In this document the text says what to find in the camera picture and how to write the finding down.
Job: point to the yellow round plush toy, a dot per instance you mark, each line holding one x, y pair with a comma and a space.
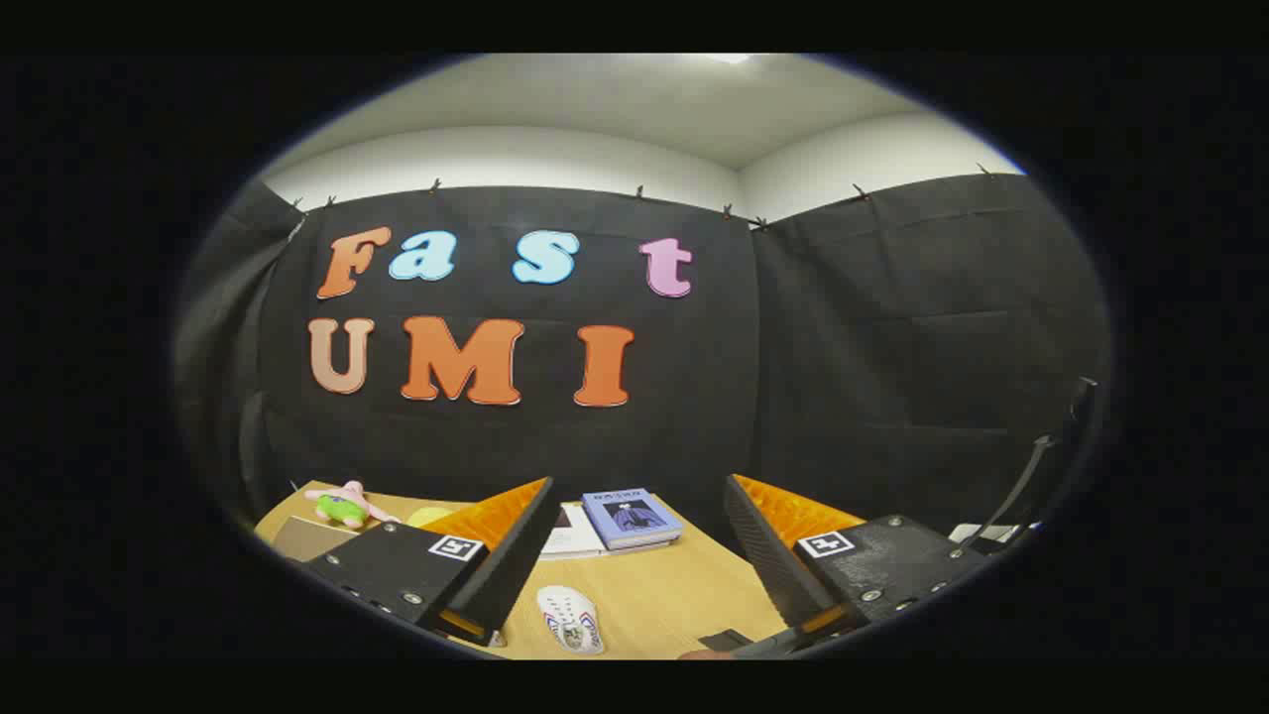
428, 516

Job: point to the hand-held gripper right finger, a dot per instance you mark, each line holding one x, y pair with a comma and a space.
768, 555

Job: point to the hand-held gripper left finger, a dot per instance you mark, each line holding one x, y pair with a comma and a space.
516, 560

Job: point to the black tape patch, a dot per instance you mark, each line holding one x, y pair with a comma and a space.
727, 640

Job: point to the white striped sneaker shoe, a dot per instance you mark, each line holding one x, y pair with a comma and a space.
570, 617

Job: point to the black backdrop cloth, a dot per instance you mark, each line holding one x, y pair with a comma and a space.
694, 397

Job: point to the black stand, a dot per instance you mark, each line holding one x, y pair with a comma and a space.
1031, 466

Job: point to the pink and green plush toy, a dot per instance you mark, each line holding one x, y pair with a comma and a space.
342, 508

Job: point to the cream fabric storage box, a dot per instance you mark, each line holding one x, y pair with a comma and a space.
307, 538

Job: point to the white book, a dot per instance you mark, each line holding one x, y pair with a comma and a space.
580, 537

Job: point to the blue book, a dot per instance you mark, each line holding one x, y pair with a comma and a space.
634, 516

